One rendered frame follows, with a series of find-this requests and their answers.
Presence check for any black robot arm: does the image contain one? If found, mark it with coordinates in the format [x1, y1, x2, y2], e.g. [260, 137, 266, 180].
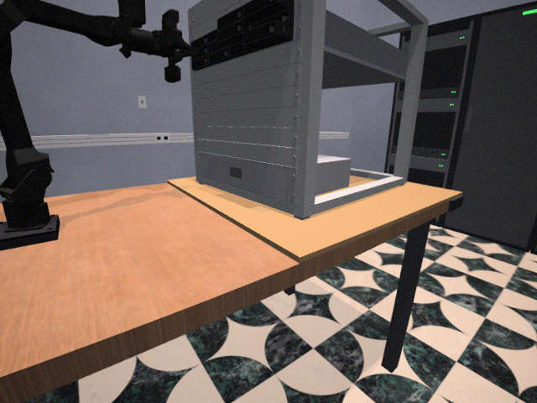
[0, 0, 183, 233]

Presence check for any light wooden board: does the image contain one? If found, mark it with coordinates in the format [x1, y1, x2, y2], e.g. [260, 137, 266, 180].
[167, 177, 462, 264]

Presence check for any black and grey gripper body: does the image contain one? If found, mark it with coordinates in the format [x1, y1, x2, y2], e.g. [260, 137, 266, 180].
[147, 9, 181, 83]

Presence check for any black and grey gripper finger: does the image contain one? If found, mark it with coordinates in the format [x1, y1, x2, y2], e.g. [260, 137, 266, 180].
[175, 50, 199, 64]
[182, 38, 199, 53]

